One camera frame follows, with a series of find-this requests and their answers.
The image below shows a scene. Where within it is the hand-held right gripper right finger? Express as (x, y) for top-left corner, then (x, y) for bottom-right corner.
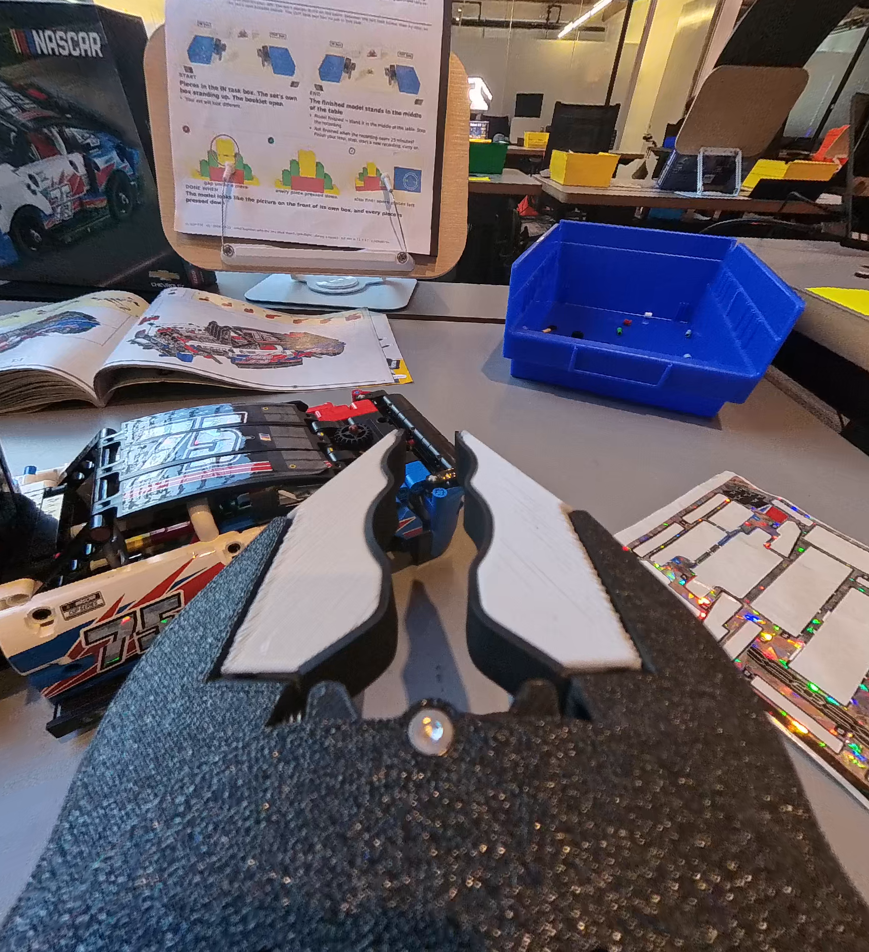
(454, 431), (644, 694)

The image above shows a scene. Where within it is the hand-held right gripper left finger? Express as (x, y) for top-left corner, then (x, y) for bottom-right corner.
(219, 429), (407, 681)

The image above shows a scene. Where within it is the toy brick race car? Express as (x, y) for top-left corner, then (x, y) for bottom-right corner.
(0, 393), (460, 739)

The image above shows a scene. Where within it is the grey desk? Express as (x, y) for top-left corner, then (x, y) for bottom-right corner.
(0, 279), (869, 952)

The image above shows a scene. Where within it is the blue plastic bin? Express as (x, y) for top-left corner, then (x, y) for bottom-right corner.
(503, 219), (807, 419)

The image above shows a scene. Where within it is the yellow-cornered white booklet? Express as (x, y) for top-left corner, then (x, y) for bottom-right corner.
(103, 288), (415, 394)

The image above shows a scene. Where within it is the printed sticker sheet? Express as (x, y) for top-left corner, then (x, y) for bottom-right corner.
(616, 472), (869, 846)

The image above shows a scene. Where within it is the white stand base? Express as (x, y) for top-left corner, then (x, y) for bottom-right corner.
(244, 271), (419, 313)

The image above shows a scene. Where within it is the long wooden work table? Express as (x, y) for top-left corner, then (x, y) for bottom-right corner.
(537, 173), (856, 218)

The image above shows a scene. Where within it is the neighbouring beige table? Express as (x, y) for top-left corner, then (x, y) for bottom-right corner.
(732, 237), (869, 374)

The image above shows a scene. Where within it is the yellow plastic bin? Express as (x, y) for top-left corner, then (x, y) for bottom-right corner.
(549, 149), (622, 187)

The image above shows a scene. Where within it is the black toy set box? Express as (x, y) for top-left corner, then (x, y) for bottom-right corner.
(0, 0), (220, 293)

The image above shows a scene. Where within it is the yellow paper sheet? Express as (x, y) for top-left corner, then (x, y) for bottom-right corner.
(805, 286), (869, 319)

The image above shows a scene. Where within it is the tan clipboard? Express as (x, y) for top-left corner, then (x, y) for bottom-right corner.
(142, 24), (471, 281)

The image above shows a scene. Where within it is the black computer monitor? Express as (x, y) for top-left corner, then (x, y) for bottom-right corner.
(549, 101), (622, 154)

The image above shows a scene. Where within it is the printed instruction sheet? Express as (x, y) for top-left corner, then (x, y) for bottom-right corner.
(164, 0), (452, 256)

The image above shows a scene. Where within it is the tan board on wire stand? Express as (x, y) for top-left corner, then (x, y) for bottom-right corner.
(656, 64), (811, 197)

